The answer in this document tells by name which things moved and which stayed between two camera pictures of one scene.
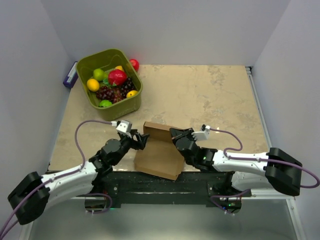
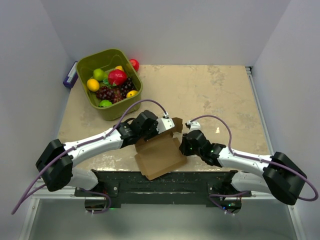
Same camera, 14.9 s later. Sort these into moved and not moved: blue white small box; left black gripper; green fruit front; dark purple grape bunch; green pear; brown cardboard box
Moved: left black gripper; brown cardboard box
Not moved: dark purple grape bunch; blue white small box; green fruit front; green pear
